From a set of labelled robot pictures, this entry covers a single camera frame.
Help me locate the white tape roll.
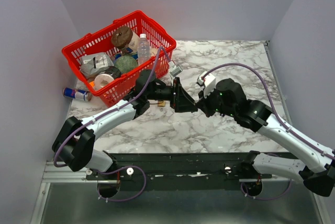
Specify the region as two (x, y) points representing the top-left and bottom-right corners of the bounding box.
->
(94, 74), (115, 91)

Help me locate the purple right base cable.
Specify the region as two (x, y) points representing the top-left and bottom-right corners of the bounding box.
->
(240, 179), (294, 201)

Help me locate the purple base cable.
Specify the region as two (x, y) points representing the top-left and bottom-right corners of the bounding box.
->
(240, 179), (294, 201)
(97, 165), (148, 203)

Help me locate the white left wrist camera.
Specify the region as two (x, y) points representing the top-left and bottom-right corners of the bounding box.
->
(169, 61), (183, 80)

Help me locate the brown lid paper cup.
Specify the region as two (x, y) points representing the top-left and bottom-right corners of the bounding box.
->
(111, 26), (140, 54)

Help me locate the green round ball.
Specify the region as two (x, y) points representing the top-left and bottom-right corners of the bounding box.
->
(114, 55), (138, 74)

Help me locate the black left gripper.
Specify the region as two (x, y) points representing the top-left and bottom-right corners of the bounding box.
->
(147, 78), (198, 114)

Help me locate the black mounting base rail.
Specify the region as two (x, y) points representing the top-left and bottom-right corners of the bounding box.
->
(86, 150), (299, 192)

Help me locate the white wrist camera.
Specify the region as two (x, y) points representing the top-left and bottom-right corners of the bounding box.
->
(197, 71), (216, 98)
(169, 61), (183, 80)

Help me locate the grey foil snack bag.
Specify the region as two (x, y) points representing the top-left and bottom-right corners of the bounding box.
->
(80, 52), (114, 78)

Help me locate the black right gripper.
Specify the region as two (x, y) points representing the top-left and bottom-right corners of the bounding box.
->
(196, 84), (237, 117)

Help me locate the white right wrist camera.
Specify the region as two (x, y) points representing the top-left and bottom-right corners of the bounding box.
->
(197, 71), (216, 98)

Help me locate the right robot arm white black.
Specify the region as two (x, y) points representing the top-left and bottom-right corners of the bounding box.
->
(196, 74), (334, 197)

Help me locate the clear plastic water bottle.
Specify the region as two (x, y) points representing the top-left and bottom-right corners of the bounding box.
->
(137, 33), (151, 65)

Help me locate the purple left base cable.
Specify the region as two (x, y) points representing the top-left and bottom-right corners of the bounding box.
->
(97, 165), (148, 203)

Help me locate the red bull can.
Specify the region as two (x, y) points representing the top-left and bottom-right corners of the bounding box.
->
(62, 87), (93, 102)

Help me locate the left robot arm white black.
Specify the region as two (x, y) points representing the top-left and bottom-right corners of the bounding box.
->
(52, 70), (198, 180)

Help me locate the red plastic basket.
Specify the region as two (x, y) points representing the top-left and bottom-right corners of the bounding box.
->
(62, 10), (176, 107)

